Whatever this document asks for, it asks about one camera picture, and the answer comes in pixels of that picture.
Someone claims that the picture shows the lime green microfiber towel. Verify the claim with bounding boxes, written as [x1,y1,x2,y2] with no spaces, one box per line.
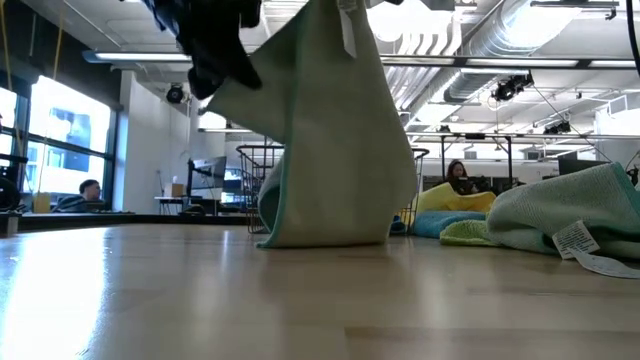
[439,219,501,248]

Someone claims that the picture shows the wire mesh basket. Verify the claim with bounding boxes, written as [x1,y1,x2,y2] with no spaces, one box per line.
[235,143,431,236]

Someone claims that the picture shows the black ceiling camera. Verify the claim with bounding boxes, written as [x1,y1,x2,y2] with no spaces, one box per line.
[165,83,186,105]

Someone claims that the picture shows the black station frame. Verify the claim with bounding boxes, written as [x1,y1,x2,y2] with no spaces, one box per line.
[438,132,515,187]

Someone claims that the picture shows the yellow microfiber towel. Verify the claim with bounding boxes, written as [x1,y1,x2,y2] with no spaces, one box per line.
[399,182,498,227]

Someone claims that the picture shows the black flat monitor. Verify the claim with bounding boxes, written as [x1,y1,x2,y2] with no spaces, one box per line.
[557,158,609,176]

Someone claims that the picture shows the mint green microfiber towel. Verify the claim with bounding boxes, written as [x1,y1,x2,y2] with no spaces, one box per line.
[487,162,640,280]

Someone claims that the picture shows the computer monitor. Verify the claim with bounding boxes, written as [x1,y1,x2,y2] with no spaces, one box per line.
[187,155,229,194]

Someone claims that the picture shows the ceiling light rail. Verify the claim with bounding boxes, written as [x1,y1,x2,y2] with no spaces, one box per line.
[379,53,640,71]

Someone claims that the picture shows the black overhead camera rig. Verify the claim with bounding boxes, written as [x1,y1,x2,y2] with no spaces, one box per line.
[491,73,535,103]

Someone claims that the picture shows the silver ventilation duct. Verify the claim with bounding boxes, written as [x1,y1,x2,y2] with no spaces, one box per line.
[399,0,586,119]

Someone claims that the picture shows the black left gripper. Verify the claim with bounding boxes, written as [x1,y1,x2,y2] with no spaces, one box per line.
[167,0,264,101]

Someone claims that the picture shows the black aluminium table frame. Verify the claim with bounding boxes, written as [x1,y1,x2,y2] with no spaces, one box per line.
[0,212,251,236]

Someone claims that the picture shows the pale green microfiber towel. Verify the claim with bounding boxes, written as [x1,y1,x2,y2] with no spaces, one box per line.
[206,0,419,250]

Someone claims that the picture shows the long ceiling light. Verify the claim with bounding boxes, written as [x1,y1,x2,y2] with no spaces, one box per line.
[82,48,195,65]

